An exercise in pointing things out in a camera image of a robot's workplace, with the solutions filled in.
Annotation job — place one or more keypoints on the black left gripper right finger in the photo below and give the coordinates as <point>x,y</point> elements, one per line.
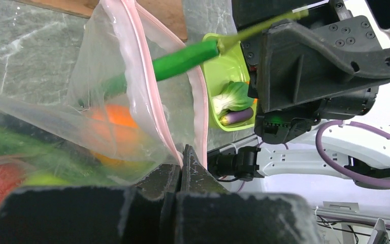
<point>205,212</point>

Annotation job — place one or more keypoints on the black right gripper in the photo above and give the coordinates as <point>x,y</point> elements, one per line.
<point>328,65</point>

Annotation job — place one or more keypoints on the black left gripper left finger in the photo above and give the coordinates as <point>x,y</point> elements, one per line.
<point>93,214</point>

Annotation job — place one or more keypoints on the green orange mango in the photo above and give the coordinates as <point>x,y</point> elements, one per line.
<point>115,125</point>

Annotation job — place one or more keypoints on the green apple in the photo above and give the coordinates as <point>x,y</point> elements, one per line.
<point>44,179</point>

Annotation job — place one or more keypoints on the clear zip top bag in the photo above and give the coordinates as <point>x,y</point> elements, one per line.
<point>49,60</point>

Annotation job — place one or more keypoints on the green chili pepper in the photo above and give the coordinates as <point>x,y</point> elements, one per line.
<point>187,58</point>

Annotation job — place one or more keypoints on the green cucumber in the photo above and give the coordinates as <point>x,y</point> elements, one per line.
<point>51,158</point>

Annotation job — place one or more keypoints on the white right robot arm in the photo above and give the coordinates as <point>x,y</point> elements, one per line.
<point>310,176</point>

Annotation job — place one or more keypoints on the lime green food tray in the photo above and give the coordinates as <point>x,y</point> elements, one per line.
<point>218,73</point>

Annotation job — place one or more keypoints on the white green bok choy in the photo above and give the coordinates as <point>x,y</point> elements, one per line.
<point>234,97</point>

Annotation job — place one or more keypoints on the purple eggplant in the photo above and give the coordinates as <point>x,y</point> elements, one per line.
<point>234,117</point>

